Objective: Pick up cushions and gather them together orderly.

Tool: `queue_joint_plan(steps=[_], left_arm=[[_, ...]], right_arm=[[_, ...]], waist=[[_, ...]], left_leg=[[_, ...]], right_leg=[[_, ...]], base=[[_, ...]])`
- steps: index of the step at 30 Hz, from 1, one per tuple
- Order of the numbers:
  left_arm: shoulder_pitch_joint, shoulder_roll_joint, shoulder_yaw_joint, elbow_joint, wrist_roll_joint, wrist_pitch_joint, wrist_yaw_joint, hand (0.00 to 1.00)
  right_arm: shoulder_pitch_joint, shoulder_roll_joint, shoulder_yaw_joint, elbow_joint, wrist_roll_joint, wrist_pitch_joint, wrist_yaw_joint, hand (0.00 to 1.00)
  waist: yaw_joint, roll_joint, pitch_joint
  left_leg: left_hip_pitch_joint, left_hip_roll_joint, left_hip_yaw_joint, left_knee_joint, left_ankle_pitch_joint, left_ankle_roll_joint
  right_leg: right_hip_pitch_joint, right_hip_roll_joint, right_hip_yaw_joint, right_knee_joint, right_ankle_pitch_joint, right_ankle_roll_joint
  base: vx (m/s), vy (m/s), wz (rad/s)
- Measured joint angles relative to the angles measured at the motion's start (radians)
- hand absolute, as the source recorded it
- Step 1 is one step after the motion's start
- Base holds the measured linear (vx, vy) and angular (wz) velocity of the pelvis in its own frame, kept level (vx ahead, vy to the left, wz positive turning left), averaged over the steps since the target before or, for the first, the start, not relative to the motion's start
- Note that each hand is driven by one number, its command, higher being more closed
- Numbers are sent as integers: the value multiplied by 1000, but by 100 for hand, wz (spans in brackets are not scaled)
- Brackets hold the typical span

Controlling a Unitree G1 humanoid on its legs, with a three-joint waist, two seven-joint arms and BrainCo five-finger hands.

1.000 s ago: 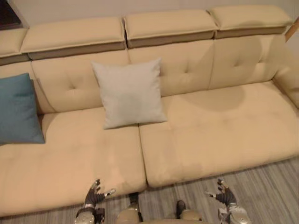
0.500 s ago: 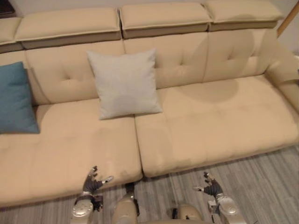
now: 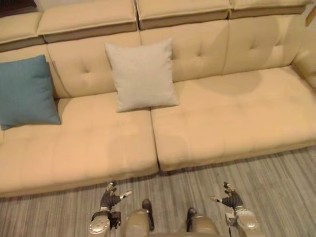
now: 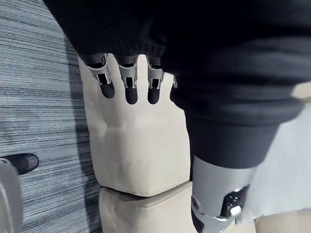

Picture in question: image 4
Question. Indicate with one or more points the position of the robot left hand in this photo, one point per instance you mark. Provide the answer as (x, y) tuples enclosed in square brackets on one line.
[(218, 60)]

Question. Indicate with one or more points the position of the beige tufted leather sofa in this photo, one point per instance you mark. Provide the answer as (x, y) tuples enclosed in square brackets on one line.
[(141, 150)]

